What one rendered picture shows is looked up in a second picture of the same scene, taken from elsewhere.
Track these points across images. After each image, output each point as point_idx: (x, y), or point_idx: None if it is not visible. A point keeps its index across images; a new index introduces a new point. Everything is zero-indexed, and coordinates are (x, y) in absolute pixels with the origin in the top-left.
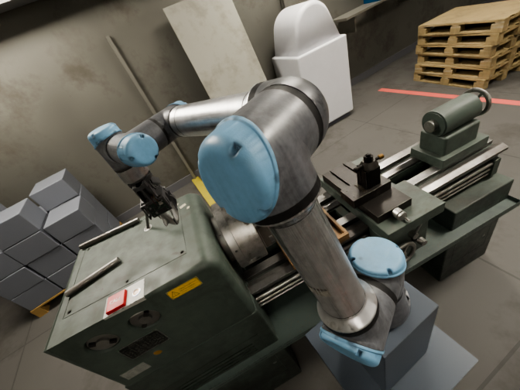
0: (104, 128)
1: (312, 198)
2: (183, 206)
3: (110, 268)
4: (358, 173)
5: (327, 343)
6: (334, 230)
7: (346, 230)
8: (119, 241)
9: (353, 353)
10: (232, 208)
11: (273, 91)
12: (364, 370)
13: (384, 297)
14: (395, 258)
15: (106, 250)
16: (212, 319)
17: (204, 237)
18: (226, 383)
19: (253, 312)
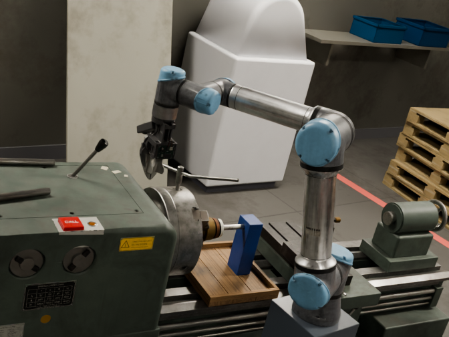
0: (182, 71)
1: (341, 168)
2: (117, 172)
3: (39, 195)
4: None
5: (292, 289)
6: (262, 285)
7: None
8: (31, 174)
9: (316, 283)
10: (308, 156)
11: (339, 117)
12: None
13: (337, 271)
14: (349, 254)
15: (15, 177)
16: (121, 307)
17: (158, 208)
18: None
19: (155, 328)
